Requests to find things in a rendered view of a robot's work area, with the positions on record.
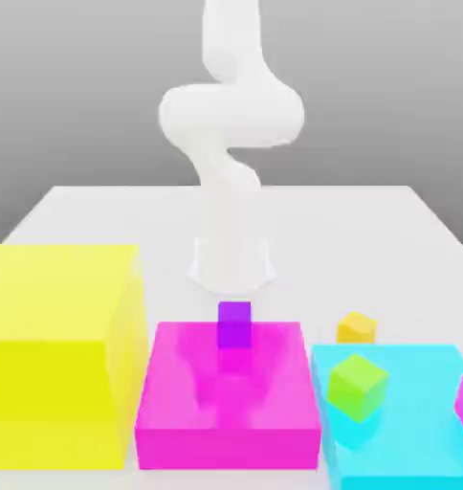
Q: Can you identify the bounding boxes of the large magenta box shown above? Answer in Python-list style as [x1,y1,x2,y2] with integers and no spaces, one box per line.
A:
[134,320,323,471]

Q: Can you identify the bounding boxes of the small orange cube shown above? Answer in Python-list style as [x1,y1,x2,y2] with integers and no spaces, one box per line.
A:
[336,310,379,345]

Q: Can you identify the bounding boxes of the large cyan box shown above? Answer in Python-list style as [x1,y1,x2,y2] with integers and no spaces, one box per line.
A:
[310,343,463,490]

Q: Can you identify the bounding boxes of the small purple cube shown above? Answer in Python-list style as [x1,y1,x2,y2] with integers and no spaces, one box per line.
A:
[217,301,253,350]

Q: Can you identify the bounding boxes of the small green cube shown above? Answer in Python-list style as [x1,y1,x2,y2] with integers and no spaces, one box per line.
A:
[326,352,389,425]

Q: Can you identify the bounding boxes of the large yellow box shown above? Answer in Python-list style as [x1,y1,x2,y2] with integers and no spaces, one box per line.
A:
[0,243,150,471]

